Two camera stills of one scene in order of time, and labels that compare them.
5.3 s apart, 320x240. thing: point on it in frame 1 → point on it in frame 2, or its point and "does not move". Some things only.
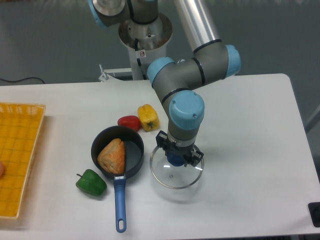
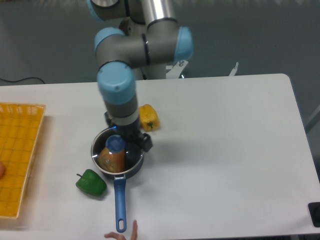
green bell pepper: x=89 y=182 does not move
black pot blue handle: x=118 y=151 does not move
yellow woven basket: x=21 y=125 does not move
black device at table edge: x=314 y=210 does not move
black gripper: x=186 y=151 → x=132 y=133
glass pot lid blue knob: x=171 y=176 → x=111 y=153
